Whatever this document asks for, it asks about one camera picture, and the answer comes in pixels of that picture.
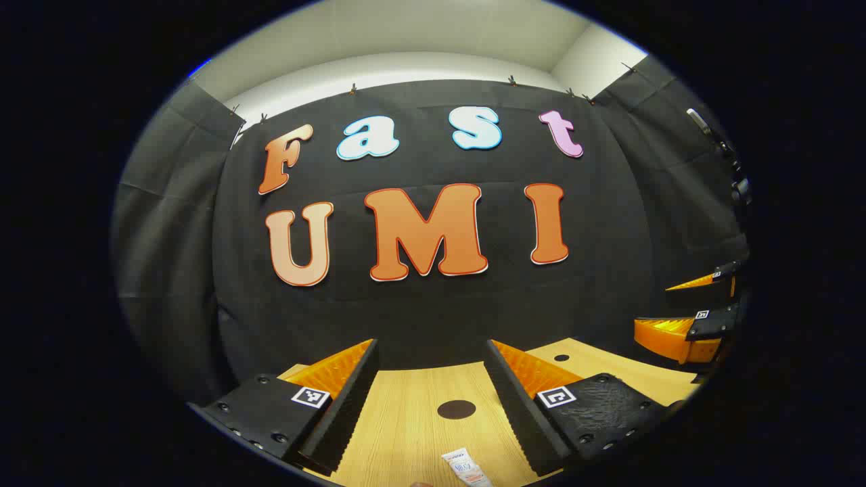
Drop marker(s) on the wooden desktop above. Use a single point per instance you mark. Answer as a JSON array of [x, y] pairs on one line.
[[413, 433]]

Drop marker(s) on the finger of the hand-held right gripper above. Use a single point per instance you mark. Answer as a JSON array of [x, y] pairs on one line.
[[666, 335], [697, 281]]

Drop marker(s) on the black backdrop cloth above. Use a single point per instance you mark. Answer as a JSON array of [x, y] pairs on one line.
[[433, 311]]

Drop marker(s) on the dark round coaster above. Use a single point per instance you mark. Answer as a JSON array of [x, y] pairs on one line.
[[457, 409]]

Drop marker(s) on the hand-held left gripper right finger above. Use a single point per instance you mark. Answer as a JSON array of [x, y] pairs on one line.
[[517, 412]]

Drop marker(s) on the dark grey side curtain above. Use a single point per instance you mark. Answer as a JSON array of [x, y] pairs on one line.
[[169, 237], [663, 169]]

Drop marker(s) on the white toothpaste tube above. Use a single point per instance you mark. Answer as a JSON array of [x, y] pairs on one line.
[[463, 467]]

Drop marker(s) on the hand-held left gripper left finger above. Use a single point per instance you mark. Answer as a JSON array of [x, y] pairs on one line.
[[352, 399]]

